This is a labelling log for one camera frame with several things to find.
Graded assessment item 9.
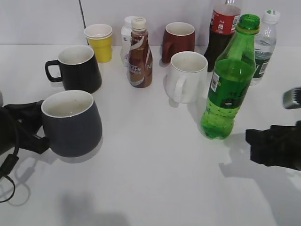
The brown coffee drink bottle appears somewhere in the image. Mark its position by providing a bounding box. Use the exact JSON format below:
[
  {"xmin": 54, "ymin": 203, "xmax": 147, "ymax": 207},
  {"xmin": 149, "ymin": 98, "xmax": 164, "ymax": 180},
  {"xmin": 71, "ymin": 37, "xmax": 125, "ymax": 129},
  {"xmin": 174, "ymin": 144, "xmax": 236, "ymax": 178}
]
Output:
[{"xmin": 128, "ymin": 17, "xmax": 153, "ymax": 88}]

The black vertical cable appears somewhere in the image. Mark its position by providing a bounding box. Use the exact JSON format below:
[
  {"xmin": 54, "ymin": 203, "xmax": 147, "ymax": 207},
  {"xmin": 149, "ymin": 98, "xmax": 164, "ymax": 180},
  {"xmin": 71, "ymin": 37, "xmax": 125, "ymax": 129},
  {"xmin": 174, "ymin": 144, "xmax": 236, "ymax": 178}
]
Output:
[{"xmin": 78, "ymin": 0, "xmax": 90, "ymax": 47}]

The white ceramic mug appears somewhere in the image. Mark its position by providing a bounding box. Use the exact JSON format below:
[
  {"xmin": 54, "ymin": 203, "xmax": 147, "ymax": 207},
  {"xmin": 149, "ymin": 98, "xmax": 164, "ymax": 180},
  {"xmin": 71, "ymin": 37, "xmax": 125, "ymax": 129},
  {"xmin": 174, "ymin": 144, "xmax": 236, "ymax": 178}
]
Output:
[{"xmin": 166, "ymin": 51, "xmax": 208, "ymax": 104}]

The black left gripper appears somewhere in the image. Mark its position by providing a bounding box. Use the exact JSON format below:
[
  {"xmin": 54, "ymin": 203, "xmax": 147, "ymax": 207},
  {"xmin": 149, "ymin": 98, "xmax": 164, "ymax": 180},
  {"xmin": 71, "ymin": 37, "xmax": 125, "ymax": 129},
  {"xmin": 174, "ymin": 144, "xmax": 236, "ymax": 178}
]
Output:
[{"xmin": 0, "ymin": 100, "xmax": 49, "ymax": 154}]

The white milk drink bottle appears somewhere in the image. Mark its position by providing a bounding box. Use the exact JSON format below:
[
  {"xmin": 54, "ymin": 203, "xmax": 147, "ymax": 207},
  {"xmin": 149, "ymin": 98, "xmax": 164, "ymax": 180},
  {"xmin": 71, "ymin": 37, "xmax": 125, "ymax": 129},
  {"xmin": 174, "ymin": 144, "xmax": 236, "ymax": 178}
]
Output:
[{"xmin": 120, "ymin": 16, "xmax": 137, "ymax": 67}]

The yellow paper cup stack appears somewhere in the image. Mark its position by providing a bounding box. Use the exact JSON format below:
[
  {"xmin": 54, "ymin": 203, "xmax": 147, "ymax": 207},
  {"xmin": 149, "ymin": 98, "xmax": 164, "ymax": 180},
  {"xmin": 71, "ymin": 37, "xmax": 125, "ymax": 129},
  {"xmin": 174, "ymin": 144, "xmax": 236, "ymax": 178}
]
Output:
[{"xmin": 84, "ymin": 24, "xmax": 112, "ymax": 63}]

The cola bottle red label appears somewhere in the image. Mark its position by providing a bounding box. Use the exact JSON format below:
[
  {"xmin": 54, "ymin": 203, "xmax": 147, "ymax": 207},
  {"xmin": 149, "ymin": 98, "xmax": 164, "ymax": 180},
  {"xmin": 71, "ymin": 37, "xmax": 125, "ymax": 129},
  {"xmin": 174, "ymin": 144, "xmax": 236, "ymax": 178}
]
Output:
[{"xmin": 204, "ymin": 0, "xmax": 242, "ymax": 72}]

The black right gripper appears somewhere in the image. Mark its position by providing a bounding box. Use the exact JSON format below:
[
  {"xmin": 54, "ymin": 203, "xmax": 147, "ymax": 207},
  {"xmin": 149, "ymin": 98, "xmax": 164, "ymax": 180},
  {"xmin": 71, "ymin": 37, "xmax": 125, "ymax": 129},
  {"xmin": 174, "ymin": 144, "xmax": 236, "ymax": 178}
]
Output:
[{"xmin": 245, "ymin": 121, "xmax": 301, "ymax": 171}]

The green soda bottle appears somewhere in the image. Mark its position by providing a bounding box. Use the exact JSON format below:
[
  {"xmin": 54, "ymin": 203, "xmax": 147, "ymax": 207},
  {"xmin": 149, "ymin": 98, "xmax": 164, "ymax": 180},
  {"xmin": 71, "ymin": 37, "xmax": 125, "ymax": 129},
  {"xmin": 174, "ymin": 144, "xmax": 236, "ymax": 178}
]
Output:
[{"xmin": 200, "ymin": 14, "xmax": 260, "ymax": 139}]

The clear water bottle green label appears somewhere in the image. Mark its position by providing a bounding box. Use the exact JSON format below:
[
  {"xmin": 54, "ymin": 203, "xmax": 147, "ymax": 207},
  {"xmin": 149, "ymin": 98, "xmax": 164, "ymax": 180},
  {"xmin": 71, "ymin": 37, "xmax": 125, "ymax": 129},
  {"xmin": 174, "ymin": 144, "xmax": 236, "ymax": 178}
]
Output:
[{"xmin": 251, "ymin": 9, "xmax": 280, "ymax": 85}]

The dark grey ceramic mug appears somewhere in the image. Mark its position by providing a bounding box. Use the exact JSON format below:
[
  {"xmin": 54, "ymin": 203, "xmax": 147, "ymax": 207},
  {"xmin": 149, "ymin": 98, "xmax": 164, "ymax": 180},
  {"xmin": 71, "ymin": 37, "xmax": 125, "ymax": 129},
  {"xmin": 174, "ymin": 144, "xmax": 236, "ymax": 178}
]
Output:
[{"xmin": 40, "ymin": 90, "xmax": 103, "ymax": 157}]

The black ceramic mug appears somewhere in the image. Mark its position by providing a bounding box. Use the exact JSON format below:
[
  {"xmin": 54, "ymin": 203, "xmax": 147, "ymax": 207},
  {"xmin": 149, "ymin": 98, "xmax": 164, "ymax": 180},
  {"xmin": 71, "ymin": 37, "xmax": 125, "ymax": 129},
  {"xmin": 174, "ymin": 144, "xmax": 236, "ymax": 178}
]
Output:
[{"xmin": 44, "ymin": 45, "xmax": 102, "ymax": 94}]

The dark red ceramic mug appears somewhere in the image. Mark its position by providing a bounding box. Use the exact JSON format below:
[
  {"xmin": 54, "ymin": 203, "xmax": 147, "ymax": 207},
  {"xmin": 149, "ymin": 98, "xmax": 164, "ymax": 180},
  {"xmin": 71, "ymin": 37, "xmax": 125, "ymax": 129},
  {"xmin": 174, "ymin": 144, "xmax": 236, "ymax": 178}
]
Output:
[{"xmin": 161, "ymin": 22, "xmax": 195, "ymax": 64}]

